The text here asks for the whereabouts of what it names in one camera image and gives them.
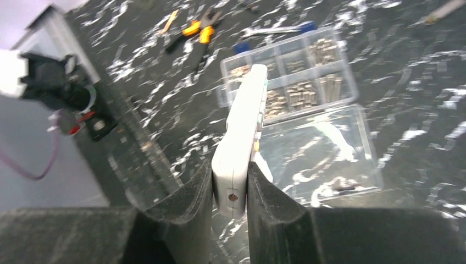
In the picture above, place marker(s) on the white remote control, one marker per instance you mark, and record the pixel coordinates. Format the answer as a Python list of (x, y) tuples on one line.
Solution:
[(240, 143)]

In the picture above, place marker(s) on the yellow handled screwdriver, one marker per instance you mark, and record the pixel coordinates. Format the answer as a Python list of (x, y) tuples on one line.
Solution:
[(442, 12)]

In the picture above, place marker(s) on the blue handled tool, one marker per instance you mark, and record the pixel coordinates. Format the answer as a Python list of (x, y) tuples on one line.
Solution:
[(244, 47)]

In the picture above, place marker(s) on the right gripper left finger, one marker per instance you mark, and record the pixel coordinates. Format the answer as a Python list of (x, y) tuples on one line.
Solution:
[(175, 230)]

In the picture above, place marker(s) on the aluminium frame rail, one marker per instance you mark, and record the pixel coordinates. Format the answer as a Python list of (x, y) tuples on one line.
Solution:
[(50, 34)]

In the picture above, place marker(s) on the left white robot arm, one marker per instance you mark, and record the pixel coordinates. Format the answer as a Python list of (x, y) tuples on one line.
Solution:
[(58, 84)]

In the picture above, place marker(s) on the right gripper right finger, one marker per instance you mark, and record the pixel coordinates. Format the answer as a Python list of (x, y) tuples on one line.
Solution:
[(281, 230)]

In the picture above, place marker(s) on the clear plastic screw box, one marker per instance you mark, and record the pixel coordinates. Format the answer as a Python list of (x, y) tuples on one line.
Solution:
[(315, 137)]

